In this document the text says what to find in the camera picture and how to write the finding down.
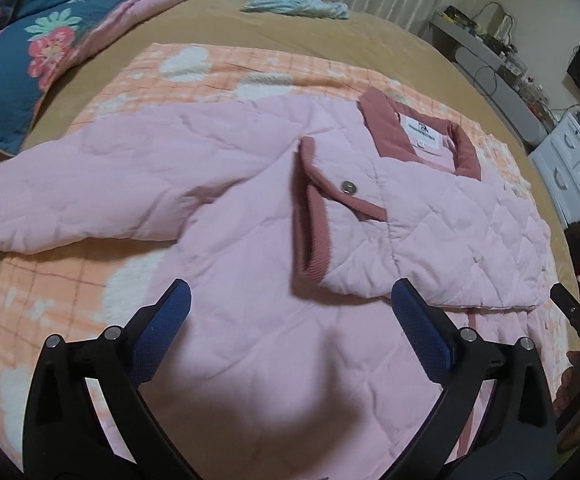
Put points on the tan bed sheet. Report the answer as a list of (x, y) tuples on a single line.
[(280, 30)]

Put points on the blue floral quilt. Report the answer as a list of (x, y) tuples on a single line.
[(45, 45)]

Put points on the orange checked blanket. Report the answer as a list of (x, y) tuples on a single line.
[(210, 72)]

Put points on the pink quilted jacket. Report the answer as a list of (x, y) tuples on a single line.
[(250, 210)]

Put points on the grey desk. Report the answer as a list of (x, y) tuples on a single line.
[(494, 75)]

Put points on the white drawer cabinet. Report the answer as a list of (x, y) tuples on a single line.
[(567, 170)]

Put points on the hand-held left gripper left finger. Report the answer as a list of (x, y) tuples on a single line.
[(162, 317)]

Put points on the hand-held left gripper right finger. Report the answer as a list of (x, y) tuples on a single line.
[(422, 330)]

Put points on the light blue cloth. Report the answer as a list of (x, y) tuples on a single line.
[(290, 2)]

